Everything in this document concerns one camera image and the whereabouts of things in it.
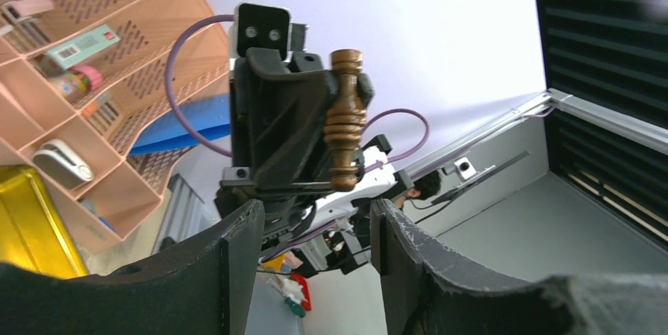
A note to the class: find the gold tin brown pieces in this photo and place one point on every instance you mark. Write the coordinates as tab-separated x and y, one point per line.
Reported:
33	235

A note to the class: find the peach plastic file organizer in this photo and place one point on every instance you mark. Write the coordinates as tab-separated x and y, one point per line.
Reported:
102	125

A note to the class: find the white device in organizer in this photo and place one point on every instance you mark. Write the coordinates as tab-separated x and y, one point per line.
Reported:
60	162

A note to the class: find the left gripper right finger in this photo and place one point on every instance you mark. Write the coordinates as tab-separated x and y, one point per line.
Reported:
429	288

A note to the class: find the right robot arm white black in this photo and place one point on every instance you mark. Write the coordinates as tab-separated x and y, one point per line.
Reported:
337	210

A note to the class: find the pink tape roll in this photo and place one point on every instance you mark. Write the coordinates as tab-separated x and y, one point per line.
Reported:
77	82

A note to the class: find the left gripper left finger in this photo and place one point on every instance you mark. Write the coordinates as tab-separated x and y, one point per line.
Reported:
201	285

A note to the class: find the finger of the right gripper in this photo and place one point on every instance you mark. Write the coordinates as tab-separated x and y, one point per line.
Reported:
364	93
277	127

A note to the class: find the brown chess rook eleventh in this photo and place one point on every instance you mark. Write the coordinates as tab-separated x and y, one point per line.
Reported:
343	128

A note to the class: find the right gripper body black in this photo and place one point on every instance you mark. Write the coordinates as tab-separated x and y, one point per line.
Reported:
288	212

